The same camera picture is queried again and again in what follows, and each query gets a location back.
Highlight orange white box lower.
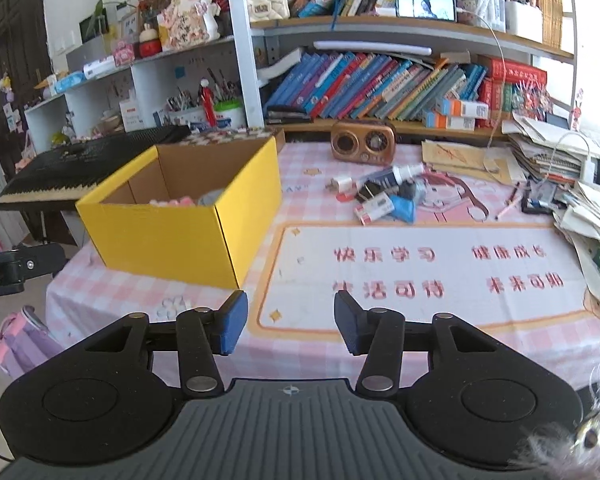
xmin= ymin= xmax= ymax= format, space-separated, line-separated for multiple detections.
xmin=422 ymin=110 xmax=476 ymax=131

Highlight black binder clip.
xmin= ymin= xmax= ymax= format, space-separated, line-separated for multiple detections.
xmin=355 ymin=181 xmax=384 ymax=203

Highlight orange white medicine box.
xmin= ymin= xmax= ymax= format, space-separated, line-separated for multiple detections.
xmin=436 ymin=99 xmax=490 ymax=119

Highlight white bookshelf frame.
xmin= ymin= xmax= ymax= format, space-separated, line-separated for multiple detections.
xmin=24 ymin=9 xmax=576 ymax=153

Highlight pink checkered table mat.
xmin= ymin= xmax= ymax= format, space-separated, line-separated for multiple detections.
xmin=46 ymin=143 xmax=600 ymax=387

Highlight red dictionary book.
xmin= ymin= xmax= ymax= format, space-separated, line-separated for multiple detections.
xmin=477 ymin=55 xmax=547 ymax=88

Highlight yellow tape roll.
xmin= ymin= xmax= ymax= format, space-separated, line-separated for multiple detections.
xmin=197 ymin=188 xmax=224 ymax=207

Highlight pink plush toy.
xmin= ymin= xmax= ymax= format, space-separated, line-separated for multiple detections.
xmin=149 ymin=196 xmax=196 ymax=207

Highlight red tassel ornament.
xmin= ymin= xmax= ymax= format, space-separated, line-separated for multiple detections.
xmin=199 ymin=78 xmax=218 ymax=128

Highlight row of leaning books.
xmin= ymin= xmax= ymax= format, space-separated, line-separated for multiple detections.
xmin=263 ymin=51 xmax=486 ymax=122

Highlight white charger plug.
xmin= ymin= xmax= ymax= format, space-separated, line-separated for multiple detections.
xmin=326 ymin=176 xmax=355 ymax=193

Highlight brown retro radio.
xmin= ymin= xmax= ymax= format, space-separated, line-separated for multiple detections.
xmin=330 ymin=120 xmax=396 ymax=166

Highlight pink floral figurine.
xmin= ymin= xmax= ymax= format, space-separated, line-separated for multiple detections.
xmin=157 ymin=0 xmax=220 ymax=51

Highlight black electronic keyboard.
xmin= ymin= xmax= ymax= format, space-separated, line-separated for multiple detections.
xmin=0 ymin=126 xmax=190 ymax=212

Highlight white pen holder cup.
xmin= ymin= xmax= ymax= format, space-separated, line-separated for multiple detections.
xmin=214 ymin=99 xmax=247 ymax=130

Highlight pink backpack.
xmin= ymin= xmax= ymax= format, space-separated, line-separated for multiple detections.
xmin=0 ymin=306 xmax=62 ymax=379

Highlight brown paper envelopes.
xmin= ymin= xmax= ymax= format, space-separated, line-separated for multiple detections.
xmin=422 ymin=140 xmax=527 ymax=185

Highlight black tray with items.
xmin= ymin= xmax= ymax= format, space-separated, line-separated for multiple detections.
xmin=520 ymin=178 xmax=558 ymax=214

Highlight blue plastic cap object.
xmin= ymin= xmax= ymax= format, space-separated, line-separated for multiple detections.
xmin=389 ymin=195 xmax=416 ymax=224

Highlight white red small box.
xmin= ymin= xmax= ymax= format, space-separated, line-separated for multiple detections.
xmin=354 ymin=193 xmax=394 ymax=226

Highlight grey small gadget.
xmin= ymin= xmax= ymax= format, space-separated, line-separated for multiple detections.
xmin=398 ymin=179 xmax=427 ymax=205

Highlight stack of papers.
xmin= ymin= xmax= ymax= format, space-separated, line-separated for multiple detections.
xmin=502 ymin=114 xmax=600 ymax=304

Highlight smartphone on shelf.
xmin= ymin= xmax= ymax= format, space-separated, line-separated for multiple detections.
xmin=396 ymin=0 xmax=457 ymax=22

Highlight yellow cardboard box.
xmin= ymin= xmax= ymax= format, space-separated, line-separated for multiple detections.
xmin=76 ymin=138 xmax=282 ymax=289

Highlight pink pencil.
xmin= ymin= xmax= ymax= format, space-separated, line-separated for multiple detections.
xmin=495 ymin=195 xmax=522 ymax=221

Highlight wooden chess board box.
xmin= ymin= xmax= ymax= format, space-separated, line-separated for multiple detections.
xmin=182 ymin=128 xmax=286 ymax=152

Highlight white quilted handbag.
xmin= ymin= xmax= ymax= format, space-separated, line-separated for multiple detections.
xmin=247 ymin=0 xmax=290 ymax=23

